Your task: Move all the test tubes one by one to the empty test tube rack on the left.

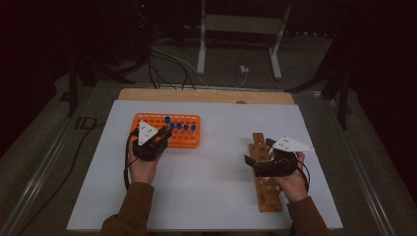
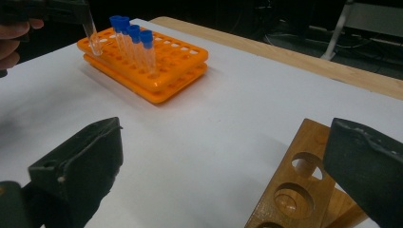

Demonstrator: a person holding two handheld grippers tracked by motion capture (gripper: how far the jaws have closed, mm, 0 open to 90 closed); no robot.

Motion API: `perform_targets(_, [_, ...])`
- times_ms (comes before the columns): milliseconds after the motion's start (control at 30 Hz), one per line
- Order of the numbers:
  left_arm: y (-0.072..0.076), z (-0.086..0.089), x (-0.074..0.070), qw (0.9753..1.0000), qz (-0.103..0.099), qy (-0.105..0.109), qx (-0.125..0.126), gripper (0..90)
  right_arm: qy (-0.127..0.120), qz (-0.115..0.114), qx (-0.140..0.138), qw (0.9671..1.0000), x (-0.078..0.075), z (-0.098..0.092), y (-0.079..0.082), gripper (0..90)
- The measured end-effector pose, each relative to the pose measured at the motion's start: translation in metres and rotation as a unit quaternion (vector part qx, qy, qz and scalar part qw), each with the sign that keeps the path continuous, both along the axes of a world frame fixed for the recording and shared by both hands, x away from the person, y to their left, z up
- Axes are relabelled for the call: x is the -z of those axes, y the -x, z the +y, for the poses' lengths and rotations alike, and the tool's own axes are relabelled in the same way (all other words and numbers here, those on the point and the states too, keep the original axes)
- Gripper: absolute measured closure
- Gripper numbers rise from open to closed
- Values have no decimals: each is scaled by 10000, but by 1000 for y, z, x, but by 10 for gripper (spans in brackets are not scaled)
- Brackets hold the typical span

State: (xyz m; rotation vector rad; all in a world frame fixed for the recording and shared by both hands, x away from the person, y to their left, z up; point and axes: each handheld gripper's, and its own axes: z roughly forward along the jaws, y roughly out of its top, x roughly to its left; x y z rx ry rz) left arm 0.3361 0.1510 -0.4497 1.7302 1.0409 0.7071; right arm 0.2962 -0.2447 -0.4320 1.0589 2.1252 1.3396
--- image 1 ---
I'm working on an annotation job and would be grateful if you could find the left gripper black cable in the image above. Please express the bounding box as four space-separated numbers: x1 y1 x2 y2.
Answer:
122 128 140 192

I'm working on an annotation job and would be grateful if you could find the white table sheet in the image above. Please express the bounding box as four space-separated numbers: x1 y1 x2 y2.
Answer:
66 99 344 232

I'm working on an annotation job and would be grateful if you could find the dark equipment with red light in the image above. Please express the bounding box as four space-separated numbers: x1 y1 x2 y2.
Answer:
131 0 155 64

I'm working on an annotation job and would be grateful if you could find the person's left hand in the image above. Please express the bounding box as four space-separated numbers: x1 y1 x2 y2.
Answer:
127 142 162 186

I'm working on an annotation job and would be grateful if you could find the white metal stand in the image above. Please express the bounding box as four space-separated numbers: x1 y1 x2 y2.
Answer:
196 0 293 81

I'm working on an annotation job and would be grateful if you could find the long black floor cable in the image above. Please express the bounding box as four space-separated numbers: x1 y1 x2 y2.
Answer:
18 122 106 236

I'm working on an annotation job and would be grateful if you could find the orange plastic test tube rack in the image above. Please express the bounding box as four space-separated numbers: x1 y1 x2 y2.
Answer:
129 112 202 149

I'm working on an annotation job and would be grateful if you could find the white plug with cable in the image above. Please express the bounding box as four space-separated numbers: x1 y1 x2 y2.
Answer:
234 65 251 89

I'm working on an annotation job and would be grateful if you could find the wooden test tube rack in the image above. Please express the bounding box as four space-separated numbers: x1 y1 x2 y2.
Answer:
248 132 284 213

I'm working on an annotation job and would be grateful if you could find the bundle of black floor cables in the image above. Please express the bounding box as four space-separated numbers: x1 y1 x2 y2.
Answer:
147 41 199 91

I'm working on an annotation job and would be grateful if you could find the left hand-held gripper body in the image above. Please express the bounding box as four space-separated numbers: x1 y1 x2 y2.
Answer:
131 120 170 162

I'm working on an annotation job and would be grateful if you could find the black tripod stand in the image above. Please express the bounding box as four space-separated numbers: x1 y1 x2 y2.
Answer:
284 29 354 131
66 48 136 118

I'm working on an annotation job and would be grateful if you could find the person's right hand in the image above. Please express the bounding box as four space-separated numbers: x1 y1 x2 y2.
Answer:
272 151 310 203

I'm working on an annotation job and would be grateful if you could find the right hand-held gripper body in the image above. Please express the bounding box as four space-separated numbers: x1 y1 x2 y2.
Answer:
254 136 315 178

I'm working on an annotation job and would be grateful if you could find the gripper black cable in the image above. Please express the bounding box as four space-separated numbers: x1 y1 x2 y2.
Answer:
294 158 312 195
122 128 140 192

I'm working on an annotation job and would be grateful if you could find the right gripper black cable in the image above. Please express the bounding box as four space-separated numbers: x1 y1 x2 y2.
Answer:
294 158 312 195

